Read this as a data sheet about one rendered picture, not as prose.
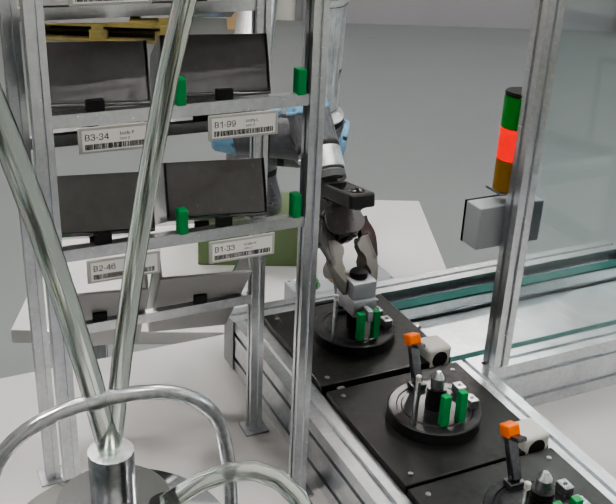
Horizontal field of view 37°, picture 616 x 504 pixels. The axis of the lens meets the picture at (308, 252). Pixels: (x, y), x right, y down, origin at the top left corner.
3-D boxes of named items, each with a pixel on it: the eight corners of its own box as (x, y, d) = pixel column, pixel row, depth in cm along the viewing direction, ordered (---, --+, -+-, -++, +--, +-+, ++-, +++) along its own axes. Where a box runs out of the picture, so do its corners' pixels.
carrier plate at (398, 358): (261, 325, 164) (262, 315, 163) (379, 302, 173) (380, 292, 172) (321, 397, 144) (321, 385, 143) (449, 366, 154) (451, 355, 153)
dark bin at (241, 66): (143, 128, 136) (140, 77, 136) (231, 124, 139) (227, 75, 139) (163, 97, 109) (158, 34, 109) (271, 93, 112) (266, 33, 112)
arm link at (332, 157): (346, 141, 158) (303, 146, 154) (353, 166, 157) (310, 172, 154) (330, 157, 164) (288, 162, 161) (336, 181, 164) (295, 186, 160)
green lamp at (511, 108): (493, 123, 140) (497, 92, 138) (520, 120, 142) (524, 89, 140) (513, 133, 136) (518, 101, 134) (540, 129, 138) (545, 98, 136)
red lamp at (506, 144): (489, 154, 142) (493, 124, 140) (515, 151, 144) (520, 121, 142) (509, 165, 138) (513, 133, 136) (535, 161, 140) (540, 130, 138)
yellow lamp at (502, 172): (485, 184, 145) (489, 155, 143) (511, 180, 147) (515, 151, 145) (504, 195, 141) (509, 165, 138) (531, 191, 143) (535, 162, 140)
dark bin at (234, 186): (147, 227, 143) (143, 179, 143) (230, 221, 146) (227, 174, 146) (167, 221, 116) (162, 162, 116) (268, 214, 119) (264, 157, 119)
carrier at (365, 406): (325, 402, 143) (329, 332, 138) (455, 371, 153) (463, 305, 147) (404, 499, 124) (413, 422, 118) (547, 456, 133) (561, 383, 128)
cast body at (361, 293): (335, 299, 157) (338, 263, 154) (358, 295, 159) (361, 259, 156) (358, 324, 151) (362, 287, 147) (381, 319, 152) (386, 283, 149)
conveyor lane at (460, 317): (261, 369, 167) (262, 321, 163) (616, 292, 201) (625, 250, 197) (331, 461, 144) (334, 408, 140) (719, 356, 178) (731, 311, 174)
